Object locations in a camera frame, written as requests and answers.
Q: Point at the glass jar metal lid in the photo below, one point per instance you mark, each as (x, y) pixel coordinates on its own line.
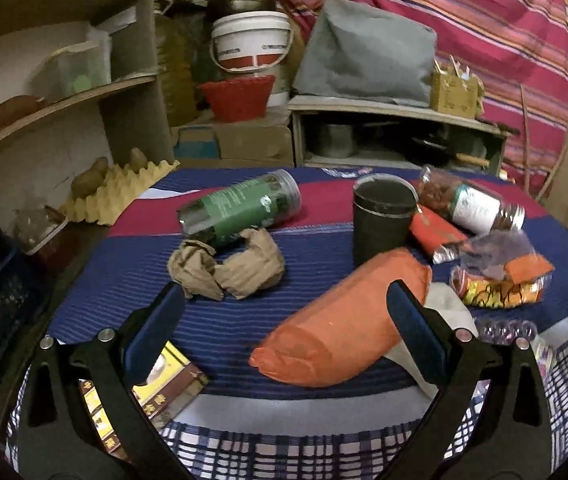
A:
(466, 204)

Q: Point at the orange yellow snack wrapper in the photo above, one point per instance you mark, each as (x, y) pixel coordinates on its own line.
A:
(522, 280)

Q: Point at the pink blister pack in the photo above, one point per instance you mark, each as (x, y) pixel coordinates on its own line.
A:
(505, 332)

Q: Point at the crumpled brown paper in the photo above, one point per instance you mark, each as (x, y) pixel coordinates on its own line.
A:
(260, 265)

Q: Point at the large amber oil jug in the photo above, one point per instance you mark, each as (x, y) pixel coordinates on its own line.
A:
(174, 54)

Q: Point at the grey cloth cover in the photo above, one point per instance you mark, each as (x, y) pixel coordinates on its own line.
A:
(359, 52)

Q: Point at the cardboard box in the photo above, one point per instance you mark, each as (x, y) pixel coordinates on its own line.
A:
(242, 144)

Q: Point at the black cup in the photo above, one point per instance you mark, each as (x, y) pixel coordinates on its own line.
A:
(383, 206)

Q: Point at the white crumpled paper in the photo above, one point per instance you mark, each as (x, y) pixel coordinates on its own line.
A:
(425, 329)

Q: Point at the white plastic bucket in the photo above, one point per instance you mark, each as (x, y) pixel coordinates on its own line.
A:
(253, 44)

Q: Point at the red plastic basket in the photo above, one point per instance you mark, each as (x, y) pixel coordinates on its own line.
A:
(239, 99)

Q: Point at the yellow egg tray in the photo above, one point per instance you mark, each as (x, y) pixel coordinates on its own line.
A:
(120, 188)

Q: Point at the beige utensil holder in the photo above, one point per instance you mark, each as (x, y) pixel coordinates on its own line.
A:
(456, 90)

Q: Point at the green label plastic jar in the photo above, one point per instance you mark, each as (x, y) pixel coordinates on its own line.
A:
(219, 217)

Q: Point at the striped blue red tablecloth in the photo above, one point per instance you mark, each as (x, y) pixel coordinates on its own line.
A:
(243, 425)

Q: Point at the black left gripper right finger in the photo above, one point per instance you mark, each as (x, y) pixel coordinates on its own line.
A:
(512, 437)

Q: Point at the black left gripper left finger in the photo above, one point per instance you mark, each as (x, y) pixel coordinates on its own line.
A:
(57, 438)

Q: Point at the low concrete shelf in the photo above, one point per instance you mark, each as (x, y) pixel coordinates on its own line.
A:
(336, 132)

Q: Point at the orange plastic bag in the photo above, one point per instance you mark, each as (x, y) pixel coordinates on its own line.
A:
(346, 330)

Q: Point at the red striped curtain cloth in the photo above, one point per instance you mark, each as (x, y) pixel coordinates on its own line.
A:
(506, 43)

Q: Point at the black pan wooden handle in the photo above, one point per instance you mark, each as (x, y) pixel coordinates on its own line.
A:
(439, 153)

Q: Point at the red foil wrapper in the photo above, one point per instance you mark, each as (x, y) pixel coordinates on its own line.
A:
(437, 237)

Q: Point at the wooden corner shelf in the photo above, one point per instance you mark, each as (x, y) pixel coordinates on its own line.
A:
(79, 81)

